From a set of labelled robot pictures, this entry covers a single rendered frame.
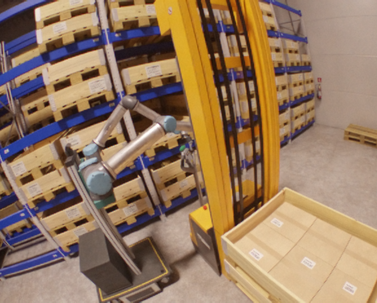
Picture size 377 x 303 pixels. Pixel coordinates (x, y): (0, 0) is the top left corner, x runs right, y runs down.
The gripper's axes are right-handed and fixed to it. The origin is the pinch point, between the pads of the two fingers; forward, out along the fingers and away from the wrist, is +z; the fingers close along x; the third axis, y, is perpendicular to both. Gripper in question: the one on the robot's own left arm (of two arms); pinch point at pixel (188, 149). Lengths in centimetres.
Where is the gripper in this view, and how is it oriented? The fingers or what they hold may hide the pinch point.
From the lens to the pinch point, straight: 195.8
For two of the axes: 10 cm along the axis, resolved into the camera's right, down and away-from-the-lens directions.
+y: -4.8, -0.4, -8.8
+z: 2.6, 9.5, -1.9
